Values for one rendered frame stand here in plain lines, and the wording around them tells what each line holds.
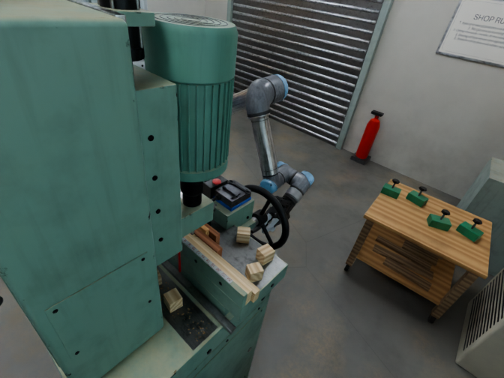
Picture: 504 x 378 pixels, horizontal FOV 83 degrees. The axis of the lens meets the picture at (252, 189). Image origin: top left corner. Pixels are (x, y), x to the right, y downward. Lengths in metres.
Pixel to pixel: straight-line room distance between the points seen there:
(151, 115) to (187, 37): 0.14
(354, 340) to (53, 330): 1.59
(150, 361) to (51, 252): 0.44
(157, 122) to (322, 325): 1.61
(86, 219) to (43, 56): 0.23
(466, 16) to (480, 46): 0.28
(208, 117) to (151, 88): 0.13
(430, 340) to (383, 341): 0.30
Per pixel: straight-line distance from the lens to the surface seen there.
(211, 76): 0.55
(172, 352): 0.85
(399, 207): 2.05
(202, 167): 0.63
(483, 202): 2.59
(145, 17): 0.52
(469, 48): 3.36
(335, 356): 1.84
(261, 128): 1.19
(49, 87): 0.40
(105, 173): 0.47
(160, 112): 0.52
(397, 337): 2.07
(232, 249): 0.90
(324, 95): 3.79
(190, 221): 0.77
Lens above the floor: 1.57
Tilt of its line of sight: 36 degrees down
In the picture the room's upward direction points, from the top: 9 degrees clockwise
